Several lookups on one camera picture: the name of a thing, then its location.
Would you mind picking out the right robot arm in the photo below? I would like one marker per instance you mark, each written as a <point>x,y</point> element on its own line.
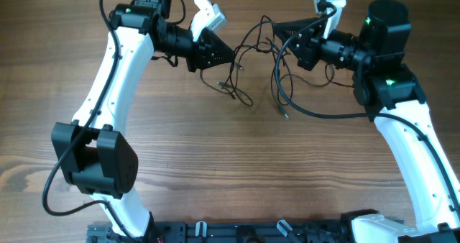
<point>394,101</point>

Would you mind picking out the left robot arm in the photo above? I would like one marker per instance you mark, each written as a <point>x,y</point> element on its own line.
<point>92,152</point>

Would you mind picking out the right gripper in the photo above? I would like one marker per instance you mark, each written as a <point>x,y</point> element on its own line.
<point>311,46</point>

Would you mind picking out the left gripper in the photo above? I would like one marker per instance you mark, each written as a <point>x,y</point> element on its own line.
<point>208,46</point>

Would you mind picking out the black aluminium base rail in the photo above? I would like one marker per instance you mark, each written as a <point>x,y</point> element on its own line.
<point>181,232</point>

